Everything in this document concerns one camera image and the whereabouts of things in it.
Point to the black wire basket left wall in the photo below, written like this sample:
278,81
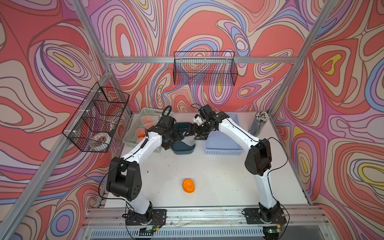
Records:
100,112

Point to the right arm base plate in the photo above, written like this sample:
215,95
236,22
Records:
256,216

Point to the dark teal plastic tub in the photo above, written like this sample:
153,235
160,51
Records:
180,148

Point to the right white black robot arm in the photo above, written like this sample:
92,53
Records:
258,159

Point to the light blue plastic basket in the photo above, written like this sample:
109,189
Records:
219,143

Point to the green plastic basket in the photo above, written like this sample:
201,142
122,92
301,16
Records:
130,138

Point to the netted orange front left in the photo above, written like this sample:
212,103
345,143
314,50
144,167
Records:
140,139

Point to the netted orange left middle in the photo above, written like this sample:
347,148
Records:
141,133

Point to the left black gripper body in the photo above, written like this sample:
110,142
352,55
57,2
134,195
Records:
173,137

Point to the black wire basket back wall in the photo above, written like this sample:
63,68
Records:
205,68

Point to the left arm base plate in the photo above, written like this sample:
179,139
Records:
156,217

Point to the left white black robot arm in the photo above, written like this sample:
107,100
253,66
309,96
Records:
124,179

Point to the cup of pencils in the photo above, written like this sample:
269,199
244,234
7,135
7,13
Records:
258,123

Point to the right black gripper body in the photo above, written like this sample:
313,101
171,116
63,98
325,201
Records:
202,130

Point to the item in left wire basket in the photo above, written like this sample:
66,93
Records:
100,141

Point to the black wire basket wall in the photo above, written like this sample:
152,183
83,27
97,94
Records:
100,112
205,68

